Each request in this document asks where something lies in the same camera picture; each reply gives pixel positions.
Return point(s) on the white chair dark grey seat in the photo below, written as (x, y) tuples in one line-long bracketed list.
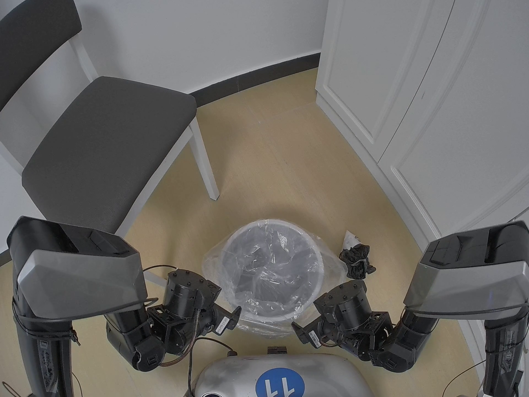
[(107, 147)]

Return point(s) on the white wardrobe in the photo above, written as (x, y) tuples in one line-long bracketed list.
[(413, 77)]

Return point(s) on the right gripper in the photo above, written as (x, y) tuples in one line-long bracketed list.
[(320, 336)]

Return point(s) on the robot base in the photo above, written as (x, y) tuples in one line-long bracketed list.
[(289, 370)]

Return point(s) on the white trash bin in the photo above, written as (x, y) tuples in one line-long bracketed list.
[(272, 242)]

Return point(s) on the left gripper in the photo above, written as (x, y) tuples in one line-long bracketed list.
[(210, 323)]

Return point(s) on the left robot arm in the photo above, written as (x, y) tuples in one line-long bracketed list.
[(82, 271)]

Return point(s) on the black plastic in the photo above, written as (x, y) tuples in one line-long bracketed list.
[(356, 261)]

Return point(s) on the white printed paper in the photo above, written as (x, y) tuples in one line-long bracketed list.
[(349, 238)]

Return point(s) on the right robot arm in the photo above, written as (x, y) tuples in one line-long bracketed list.
[(463, 279)]

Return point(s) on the clear plastic bag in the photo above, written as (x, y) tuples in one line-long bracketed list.
[(210, 263)]

